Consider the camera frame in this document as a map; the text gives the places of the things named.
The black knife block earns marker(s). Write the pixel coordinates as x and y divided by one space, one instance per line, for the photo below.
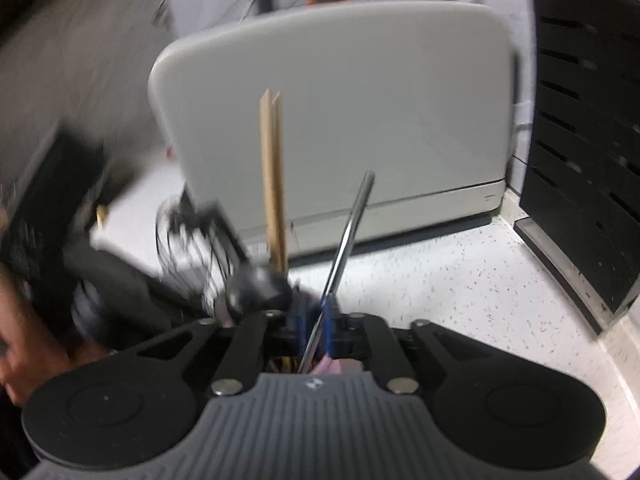
585 160

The person's left hand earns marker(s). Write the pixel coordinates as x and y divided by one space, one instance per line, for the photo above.
30 355

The pink mesh basket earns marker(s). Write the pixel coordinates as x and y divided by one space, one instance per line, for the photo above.
335 366

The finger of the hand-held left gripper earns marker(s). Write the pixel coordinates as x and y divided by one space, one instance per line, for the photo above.
135 290

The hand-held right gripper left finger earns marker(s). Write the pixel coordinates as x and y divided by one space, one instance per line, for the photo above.
300 320

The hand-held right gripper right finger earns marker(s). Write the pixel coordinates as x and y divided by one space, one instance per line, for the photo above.
330 325

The wooden chopstick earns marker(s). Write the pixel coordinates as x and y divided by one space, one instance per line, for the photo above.
266 160
278 160

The white countertop appliance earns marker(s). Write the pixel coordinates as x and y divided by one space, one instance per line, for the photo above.
375 110

